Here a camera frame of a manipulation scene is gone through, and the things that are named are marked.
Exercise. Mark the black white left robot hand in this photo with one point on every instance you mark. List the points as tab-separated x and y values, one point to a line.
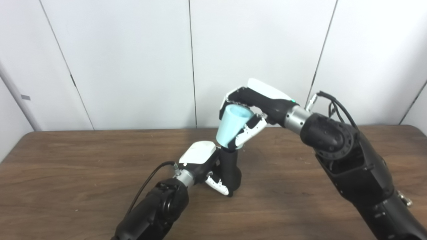
200	156

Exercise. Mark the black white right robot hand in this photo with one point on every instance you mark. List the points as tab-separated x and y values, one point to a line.
270	103

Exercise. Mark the black funnel-shaped nozzle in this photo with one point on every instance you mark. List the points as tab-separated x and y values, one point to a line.
230	166

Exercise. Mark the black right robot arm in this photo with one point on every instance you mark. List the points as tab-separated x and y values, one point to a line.
353	166

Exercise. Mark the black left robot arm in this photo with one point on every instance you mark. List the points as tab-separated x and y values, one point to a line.
153	210

